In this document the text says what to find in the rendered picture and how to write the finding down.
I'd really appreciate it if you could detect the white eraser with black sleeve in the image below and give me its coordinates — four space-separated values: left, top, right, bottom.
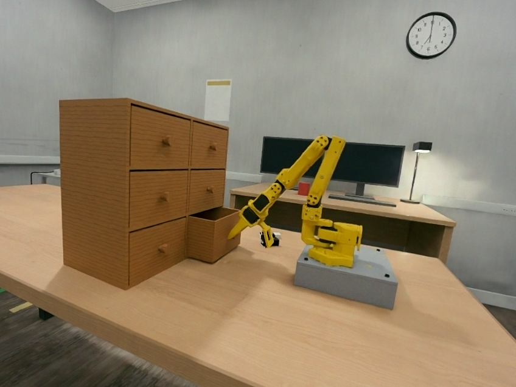
259 232 281 239

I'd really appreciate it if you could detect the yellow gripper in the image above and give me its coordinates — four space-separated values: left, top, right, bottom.
228 200 274 248

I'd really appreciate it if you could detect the brown wooden chest of drawers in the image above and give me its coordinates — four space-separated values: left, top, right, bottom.
59 98 229 291

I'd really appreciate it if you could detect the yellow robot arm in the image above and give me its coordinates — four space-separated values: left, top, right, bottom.
251 135 360 268

